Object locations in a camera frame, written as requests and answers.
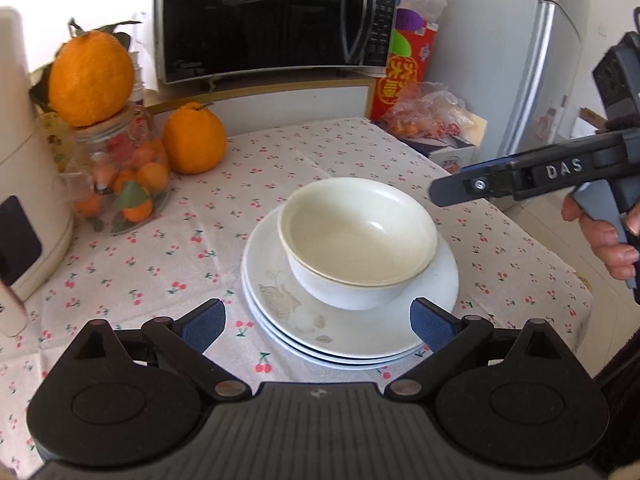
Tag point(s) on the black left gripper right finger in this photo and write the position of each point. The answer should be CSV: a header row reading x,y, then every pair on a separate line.
x,y
453,343

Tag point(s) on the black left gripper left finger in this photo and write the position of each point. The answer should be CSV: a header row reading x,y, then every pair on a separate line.
x,y
180,345

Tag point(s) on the large cream bowl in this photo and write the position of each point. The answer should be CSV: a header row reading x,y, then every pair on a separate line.
x,y
326,206

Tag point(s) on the person's right hand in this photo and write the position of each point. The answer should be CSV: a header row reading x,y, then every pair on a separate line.
x,y
618,258

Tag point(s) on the cherry print tablecloth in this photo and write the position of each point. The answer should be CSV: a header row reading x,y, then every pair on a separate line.
x,y
192,252

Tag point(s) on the white ceramic bowl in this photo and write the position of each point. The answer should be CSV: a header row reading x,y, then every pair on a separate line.
x,y
360,270

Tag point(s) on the dark cardboard box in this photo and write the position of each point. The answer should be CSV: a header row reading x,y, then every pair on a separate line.
x,y
452,153

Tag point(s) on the white refrigerator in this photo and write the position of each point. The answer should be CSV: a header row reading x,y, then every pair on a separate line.
x,y
526,65

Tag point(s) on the glass jar with fruit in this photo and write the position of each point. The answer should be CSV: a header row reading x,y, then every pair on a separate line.
x,y
118,174

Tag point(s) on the white air fryer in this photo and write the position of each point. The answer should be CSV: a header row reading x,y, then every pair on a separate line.
x,y
36,226

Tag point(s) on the plastic bag of fruit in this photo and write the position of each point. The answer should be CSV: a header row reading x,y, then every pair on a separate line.
x,y
424,110

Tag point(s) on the large orange on table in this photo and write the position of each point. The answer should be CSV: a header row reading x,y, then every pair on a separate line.
x,y
194,139

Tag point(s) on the red gift box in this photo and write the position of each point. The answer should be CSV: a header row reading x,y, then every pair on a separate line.
x,y
411,47

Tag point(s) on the wooden white cabinet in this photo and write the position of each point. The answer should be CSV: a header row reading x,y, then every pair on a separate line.
x,y
258,102

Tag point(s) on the stack of white cups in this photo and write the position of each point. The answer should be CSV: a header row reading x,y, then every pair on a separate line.
x,y
137,93

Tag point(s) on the large orange on jar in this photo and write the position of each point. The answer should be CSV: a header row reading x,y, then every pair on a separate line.
x,y
90,78

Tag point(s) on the black microwave oven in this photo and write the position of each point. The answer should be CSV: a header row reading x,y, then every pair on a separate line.
x,y
198,39

